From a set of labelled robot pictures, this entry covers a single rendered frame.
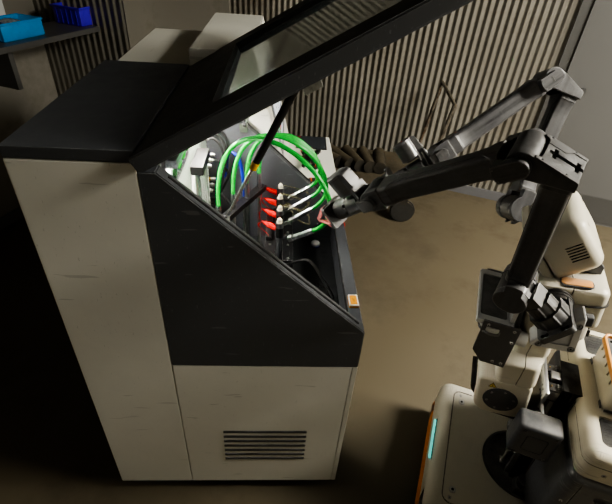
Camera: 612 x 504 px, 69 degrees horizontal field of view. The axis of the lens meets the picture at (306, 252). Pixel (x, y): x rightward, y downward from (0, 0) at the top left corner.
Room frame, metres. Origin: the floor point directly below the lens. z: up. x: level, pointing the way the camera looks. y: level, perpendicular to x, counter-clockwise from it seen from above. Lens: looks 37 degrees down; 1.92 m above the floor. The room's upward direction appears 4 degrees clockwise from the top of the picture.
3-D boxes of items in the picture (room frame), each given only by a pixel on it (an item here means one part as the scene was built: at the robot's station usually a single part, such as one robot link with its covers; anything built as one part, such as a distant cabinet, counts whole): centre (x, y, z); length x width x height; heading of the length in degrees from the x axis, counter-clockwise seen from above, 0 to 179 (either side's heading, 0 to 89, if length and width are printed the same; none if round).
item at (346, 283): (1.27, -0.14, 0.87); 0.62 x 0.04 x 0.16; 5
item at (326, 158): (1.96, 0.00, 0.96); 0.70 x 0.22 x 0.03; 5
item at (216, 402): (1.25, 0.13, 0.39); 0.70 x 0.58 x 0.79; 5
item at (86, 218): (1.56, 0.58, 0.75); 1.40 x 0.28 x 1.50; 5
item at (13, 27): (2.72, 1.77, 1.32); 0.29 x 0.20 x 0.09; 162
